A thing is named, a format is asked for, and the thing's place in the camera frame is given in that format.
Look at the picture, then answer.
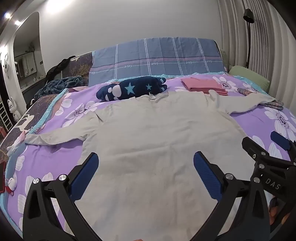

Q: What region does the salmon folded garment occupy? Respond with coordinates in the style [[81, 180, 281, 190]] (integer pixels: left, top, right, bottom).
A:
[[203, 89, 229, 96]]

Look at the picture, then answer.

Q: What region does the purple floral quilt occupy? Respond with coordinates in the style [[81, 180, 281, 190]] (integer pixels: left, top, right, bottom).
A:
[[0, 72, 296, 232]]

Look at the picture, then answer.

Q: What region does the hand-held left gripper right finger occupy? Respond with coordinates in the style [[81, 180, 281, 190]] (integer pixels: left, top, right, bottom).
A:
[[193, 151, 270, 241]]

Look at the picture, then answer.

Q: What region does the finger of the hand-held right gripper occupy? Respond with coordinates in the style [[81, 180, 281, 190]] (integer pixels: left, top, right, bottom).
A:
[[242, 137, 290, 168], [270, 131, 296, 163]]

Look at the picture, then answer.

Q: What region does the white bear wall decoration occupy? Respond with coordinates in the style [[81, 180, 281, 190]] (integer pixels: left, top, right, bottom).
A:
[[1, 54, 11, 77]]

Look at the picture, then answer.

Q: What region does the dark deer print bedsheet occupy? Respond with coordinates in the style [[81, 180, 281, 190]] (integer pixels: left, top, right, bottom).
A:
[[0, 52, 93, 160]]

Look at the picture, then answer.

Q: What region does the black floor lamp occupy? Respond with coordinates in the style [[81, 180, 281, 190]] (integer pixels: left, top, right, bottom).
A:
[[243, 9, 255, 69]]

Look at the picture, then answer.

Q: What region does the black garment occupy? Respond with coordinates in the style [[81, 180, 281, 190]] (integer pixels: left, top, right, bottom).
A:
[[46, 56, 77, 80]]

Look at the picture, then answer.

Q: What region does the beige ribbed panel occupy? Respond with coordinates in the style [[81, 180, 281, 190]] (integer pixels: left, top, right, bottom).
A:
[[217, 0, 296, 93]]

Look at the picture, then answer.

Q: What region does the white cat figurine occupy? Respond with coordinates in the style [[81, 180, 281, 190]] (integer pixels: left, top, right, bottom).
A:
[[7, 97, 20, 121]]

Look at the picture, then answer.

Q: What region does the teal orange floral cloth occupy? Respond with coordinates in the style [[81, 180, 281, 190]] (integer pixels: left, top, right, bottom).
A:
[[237, 88, 284, 111]]

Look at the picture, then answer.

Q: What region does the blue plaid blanket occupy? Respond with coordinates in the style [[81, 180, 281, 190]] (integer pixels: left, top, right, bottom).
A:
[[88, 37, 228, 86]]

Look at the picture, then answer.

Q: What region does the red flat object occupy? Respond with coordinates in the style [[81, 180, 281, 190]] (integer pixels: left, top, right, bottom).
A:
[[0, 161, 6, 193]]

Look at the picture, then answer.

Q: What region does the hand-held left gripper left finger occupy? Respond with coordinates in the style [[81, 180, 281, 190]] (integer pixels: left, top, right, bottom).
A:
[[22, 152, 100, 241]]

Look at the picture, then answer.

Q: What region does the large green pillow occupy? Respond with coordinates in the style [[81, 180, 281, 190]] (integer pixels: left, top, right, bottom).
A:
[[229, 65, 270, 92]]

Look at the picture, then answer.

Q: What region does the beige long-sleeve shirt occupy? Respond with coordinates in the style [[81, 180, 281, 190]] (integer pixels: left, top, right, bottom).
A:
[[24, 91, 277, 241]]

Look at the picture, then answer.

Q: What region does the navy star print fleece garment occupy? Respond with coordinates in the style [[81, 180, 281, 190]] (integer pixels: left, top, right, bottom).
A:
[[96, 76, 168, 102]]

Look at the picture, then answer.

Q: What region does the white ladder rack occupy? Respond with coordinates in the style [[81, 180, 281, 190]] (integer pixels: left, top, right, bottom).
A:
[[0, 95, 13, 133]]

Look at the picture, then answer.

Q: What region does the mirror cabinet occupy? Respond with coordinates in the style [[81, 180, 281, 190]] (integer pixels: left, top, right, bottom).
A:
[[14, 51, 39, 77]]

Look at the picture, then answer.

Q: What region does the pale pink cloth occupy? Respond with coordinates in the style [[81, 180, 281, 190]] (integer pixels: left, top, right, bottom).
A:
[[13, 130, 27, 149]]

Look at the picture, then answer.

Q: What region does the white round trinket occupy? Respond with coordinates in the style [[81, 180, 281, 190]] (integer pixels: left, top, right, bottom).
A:
[[6, 178, 18, 195]]

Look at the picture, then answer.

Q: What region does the person's right hand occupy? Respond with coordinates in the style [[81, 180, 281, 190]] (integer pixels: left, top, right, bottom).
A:
[[269, 197, 289, 223]]

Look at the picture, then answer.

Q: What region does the teal fuzzy blanket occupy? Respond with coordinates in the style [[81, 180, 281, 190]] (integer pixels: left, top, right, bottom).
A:
[[34, 76, 85, 99]]

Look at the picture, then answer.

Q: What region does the pink folded garment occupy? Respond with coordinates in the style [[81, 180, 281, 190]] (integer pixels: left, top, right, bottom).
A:
[[181, 77, 226, 92]]

